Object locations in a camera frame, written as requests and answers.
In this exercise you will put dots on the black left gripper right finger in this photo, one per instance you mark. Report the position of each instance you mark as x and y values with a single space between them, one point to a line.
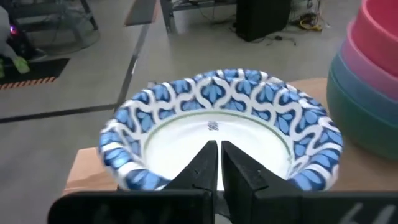
264 202

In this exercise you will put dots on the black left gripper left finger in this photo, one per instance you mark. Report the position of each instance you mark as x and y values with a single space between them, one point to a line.
192 199

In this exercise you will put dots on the blue patterned paper bowl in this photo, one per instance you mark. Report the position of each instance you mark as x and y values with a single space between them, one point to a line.
248 102

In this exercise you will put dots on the green plastic bowl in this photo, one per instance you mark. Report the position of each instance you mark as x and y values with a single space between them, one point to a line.
357 130

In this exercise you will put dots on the pink plastic bowl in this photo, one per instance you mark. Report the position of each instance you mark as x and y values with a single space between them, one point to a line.
367 71

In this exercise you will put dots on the red plastic bowl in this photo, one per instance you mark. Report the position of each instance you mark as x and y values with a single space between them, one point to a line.
379 31

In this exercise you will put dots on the black computer tower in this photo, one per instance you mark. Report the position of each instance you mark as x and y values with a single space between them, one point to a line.
264 18

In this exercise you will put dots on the grey metal desk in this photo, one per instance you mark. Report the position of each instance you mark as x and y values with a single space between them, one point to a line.
141 12

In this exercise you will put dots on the black mat hazard striped edge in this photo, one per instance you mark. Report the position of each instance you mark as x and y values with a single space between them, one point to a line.
40 70

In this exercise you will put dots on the person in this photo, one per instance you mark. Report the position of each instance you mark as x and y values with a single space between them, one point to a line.
4 37

